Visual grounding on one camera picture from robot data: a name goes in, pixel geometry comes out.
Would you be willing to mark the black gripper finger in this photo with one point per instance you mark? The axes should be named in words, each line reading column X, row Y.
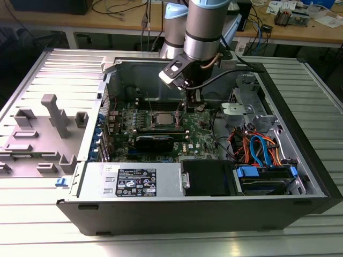
column 190, row 107

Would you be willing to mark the silver CPU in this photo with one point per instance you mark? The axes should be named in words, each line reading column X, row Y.
column 165, row 119

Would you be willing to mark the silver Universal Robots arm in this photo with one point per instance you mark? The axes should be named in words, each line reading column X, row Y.
column 201, row 32

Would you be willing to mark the CPU socket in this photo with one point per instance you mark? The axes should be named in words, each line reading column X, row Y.
column 154, row 119

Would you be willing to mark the blue expansion slot clip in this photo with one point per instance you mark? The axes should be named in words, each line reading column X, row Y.
column 98, row 133
column 101, row 119
column 95, row 145
column 92, row 155

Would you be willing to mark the green motherboard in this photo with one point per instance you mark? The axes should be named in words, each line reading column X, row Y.
column 198, row 139

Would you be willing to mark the silver disk bay cage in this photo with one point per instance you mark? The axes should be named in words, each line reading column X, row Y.
column 246, row 80

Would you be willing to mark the black graphics card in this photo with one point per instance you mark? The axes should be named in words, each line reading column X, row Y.
column 154, row 144

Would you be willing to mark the black upright desktop device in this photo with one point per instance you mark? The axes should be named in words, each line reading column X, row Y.
column 246, row 16

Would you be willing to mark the small black box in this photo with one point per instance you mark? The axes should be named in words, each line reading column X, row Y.
column 267, row 28

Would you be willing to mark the hard disk in blue carrier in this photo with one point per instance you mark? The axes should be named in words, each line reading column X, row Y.
column 262, row 186
column 249, row 171

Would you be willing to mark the copper coil component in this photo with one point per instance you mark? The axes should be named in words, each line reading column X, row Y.
column 282, row 17

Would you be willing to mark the white printed paper sheets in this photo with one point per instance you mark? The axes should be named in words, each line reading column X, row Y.
column 278, row 5

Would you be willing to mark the black open PC case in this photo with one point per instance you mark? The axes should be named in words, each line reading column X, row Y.
column 174, row 217

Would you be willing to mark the grey metal electronic device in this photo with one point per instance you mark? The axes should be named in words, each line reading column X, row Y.
column 300, row 17

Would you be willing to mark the silver power supply with label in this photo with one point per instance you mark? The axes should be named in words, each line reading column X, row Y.
column 91, row 184

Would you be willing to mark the wooden workbench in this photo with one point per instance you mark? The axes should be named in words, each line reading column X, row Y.
column 80, row 21

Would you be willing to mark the pale plastic container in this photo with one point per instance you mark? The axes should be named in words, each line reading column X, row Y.
column 319, row 6

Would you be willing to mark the white paper sheet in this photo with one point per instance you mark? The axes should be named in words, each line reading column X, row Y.
column 328, row 21

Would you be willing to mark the grey parts rack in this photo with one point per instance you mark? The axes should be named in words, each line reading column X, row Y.
column 45, row 139

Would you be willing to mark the large black box device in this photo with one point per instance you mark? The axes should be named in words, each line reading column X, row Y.
column 53, row 6

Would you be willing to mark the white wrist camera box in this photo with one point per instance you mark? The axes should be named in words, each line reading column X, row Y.
column 167, row 77
column 227, row 63

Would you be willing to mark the silver metal drive bracket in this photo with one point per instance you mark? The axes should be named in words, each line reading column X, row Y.
column 235, row 108

